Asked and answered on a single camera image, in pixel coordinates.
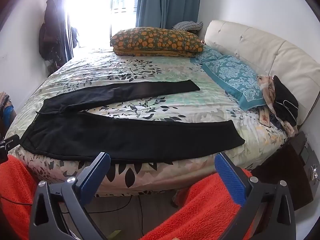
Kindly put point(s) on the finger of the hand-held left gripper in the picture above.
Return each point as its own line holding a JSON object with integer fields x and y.
{"x": 8, "y": 142}

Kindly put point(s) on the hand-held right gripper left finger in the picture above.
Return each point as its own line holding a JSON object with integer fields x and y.
{"x": 93, "y": 177}

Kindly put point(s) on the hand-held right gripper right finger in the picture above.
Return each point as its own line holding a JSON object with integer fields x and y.
{"x": 230, "y": 180}

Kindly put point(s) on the black pants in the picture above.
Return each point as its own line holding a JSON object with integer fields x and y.
{"x": 125, "y": 140}

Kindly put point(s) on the blue and beige bundle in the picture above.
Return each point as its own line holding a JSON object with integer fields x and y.
{"x": 7, "y": 110}

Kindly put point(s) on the dark bedside cabinet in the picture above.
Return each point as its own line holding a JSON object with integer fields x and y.
{"x": 282, "y": 175}

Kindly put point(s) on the dark nightstand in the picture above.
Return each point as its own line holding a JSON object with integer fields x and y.
{"x": 308, "y": 152}

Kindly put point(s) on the black garment with white piping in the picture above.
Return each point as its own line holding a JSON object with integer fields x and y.
{"x": 285, "y": 100}

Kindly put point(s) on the large teal damask pillow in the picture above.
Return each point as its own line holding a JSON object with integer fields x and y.
{"x": 235, "y": 80}

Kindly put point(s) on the beige patterned scarf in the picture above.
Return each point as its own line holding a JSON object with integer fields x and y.
{"x": 266, "y": 85}

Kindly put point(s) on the dark hanging coats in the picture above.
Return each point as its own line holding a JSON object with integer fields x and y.
{"x": 51, "y": 30}

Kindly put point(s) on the small teal damask pillow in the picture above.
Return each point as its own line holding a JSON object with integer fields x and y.
{"x": 207, "y": 53}

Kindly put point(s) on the cream padded headboard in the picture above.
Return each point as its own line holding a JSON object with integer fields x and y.
{"x": 270, "y": 47}

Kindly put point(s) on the orange patterned pillow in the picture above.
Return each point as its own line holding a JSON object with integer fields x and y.
{"x": 155, "y": 38}

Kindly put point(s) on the bright glass window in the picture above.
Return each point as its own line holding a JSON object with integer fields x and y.
{"x": 100, "y": 17}

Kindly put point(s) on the grey checkered cloth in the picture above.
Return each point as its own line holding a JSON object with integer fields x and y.
{"x": 187, "y": 25}

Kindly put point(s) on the teal curtain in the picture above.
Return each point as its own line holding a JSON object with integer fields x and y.
{"x": 167, "y": 2}

